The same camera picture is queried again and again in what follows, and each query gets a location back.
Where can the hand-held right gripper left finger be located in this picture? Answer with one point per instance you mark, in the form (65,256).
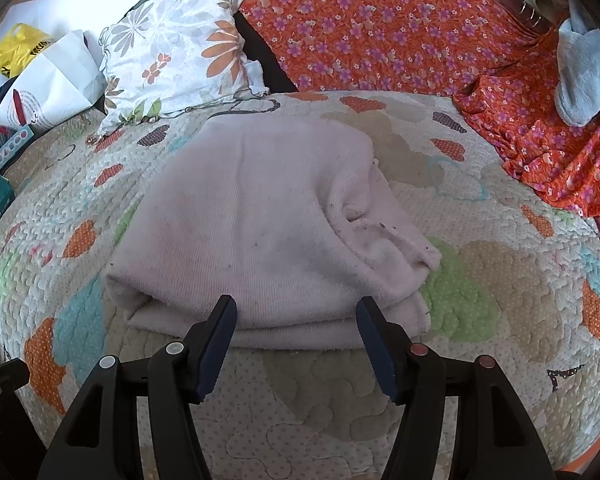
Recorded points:
(215,350)

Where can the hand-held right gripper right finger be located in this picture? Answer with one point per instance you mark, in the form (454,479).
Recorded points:
(377,350)

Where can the pale pink garment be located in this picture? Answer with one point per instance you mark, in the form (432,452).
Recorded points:
(260,220)

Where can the heart patterned quilt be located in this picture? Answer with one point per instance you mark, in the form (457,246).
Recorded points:
(480,350)

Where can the long light blue box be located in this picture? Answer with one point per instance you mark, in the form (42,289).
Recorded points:
(7,145)

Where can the white floral pillow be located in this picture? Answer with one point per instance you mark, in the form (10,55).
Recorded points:
(180,45)

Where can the white paper bag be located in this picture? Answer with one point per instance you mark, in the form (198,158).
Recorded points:
(55,85)

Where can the orange floral bed sheet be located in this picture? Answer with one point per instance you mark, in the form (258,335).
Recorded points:
(380,25)

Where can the light blue fleece cloth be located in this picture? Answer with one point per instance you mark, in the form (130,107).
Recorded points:
(585,70)

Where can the yellow plastic bag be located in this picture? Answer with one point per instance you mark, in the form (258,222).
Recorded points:
(15,50)

